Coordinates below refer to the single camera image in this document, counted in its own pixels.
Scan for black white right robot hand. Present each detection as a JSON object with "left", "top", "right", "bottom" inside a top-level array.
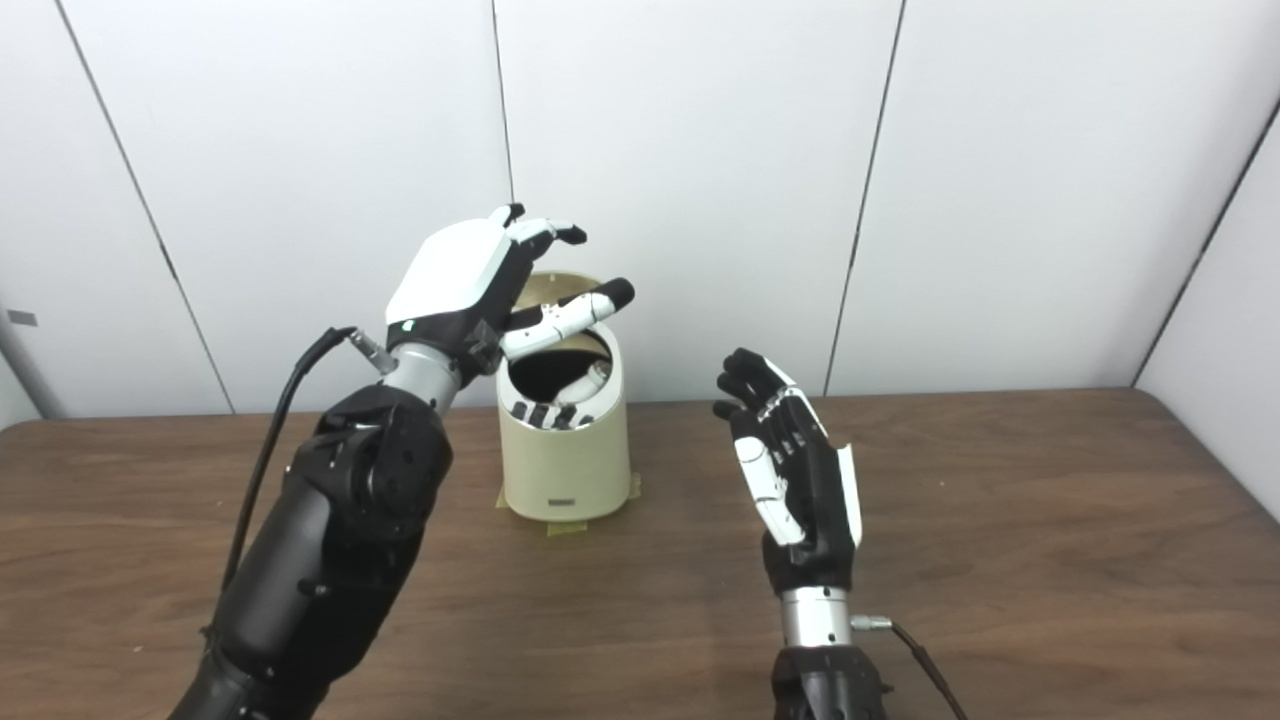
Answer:
[{"left": 712, "top": 347, "right": 863, "bottom": 598}]

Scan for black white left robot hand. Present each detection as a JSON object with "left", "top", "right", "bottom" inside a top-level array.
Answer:
[{"left": 385, "top": 203, "right": 637, "bottom": 379}]

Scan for cream round bin lid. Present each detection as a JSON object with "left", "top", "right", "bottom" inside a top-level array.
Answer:
[{"left": 510, "top": 272, "right": 593, "bottom": 331}]

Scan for small white plastic bottle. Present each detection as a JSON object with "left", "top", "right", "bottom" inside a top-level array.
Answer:
[{"left": 556, "top": 360, "right": 613, "bottom": 406}]

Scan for cream-colored round bin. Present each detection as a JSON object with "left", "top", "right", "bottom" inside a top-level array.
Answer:
[{"left": 496, "top": 272, "right": 631, "bottom": 522}]

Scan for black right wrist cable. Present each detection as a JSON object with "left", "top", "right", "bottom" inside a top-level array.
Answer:
[{"left": 850, "top": 614, "right": 969, "bottom": 720}]

